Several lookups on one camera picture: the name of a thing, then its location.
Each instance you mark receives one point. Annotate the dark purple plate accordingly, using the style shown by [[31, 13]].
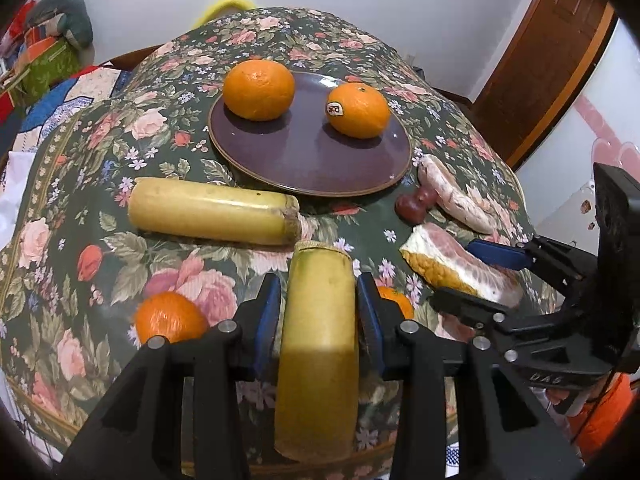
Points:
[[302, 153]]

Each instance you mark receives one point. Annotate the grey plush pillow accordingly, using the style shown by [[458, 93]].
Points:
[[68, 19]]

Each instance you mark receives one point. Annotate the floral green bedspread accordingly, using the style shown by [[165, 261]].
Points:
[[76, 269]]

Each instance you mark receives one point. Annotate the brown wooden door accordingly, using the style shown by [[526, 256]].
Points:
[[548, 61]]

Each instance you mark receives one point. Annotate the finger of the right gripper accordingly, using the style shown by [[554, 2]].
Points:
[[494, 254]]

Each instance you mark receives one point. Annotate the green storage box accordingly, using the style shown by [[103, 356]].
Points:
[[53, 65]]

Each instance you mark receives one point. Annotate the yellow sugarcane piece lying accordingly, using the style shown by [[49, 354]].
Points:
[[214, 212]]

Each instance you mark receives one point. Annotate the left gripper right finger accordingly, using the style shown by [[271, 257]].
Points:
[[503, 430]]

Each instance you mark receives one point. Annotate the yellow sugarcane piece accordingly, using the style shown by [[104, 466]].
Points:
[[214, 212], [318, 376]]

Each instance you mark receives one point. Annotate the blue patchwork quilt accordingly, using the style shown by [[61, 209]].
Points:
[[66, 100]]

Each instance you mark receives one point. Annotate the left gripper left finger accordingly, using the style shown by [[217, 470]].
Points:
[[135, 430]]

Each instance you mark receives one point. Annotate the white sliding door with hearts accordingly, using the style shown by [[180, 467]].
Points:
[[601, 125]]

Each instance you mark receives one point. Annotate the large orange without sticker view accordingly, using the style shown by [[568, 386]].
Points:
[[259, 90]]

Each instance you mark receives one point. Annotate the small tangerine left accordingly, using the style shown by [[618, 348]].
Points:
[[170, 315]]

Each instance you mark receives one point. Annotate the dark red jujube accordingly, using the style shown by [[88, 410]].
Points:
[[410, 210], [426, 196]]

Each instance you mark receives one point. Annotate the small tangerine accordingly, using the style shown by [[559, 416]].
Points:
[[398, 298], [170, 315]]

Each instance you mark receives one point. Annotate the small tangerine right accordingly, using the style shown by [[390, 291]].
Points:
[[398, 298]]

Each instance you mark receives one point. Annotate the large orange with sticker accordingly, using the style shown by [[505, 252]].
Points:
[[357, 110]]

